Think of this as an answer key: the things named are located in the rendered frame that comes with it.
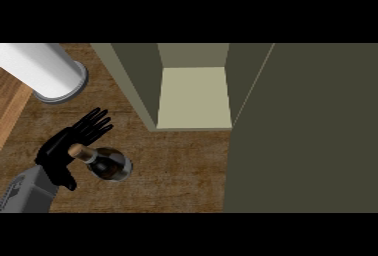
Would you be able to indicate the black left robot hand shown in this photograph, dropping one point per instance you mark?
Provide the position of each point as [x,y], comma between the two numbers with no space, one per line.
[58,151]

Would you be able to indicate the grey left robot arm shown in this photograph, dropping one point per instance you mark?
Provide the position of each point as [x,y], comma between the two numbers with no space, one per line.
[27,193]

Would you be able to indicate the dark wine bottle with cork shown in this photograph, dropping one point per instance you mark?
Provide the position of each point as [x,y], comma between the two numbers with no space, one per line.
[105,164]

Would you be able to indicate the olive green open cabinet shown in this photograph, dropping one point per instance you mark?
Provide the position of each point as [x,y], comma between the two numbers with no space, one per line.
[189,96]

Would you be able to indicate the dark olive cabinet door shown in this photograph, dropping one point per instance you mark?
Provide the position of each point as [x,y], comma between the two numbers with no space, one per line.
[304,133]

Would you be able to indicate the white paper towel roll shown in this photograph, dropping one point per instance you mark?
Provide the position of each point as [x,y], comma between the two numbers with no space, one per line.
[41,71]

